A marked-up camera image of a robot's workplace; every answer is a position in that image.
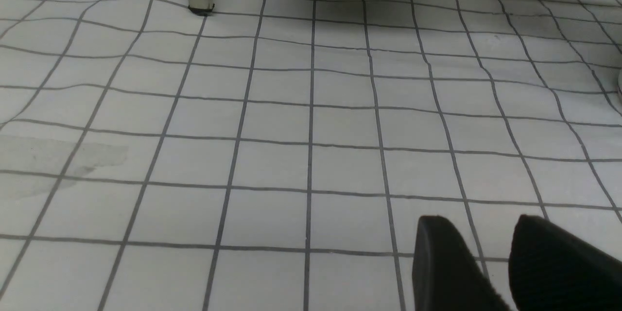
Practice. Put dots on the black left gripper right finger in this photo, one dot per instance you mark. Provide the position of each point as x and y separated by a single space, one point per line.
550 269

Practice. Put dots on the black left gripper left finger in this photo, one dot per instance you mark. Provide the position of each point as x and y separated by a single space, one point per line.
446 276

